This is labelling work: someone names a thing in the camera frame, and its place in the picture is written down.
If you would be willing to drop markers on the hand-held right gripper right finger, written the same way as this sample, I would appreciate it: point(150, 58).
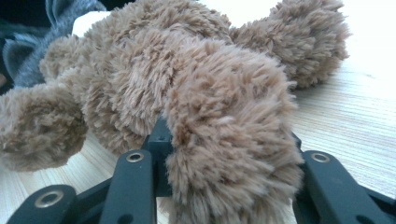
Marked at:
point(297, 143)

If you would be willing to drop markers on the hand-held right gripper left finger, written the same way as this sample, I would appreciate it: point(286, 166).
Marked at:
point(160, 146)

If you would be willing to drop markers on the brown teddy bear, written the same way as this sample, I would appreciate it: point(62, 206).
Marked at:
point(186, 93)

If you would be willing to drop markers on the grey fluffy towel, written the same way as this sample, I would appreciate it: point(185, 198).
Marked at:
point(28, 68)

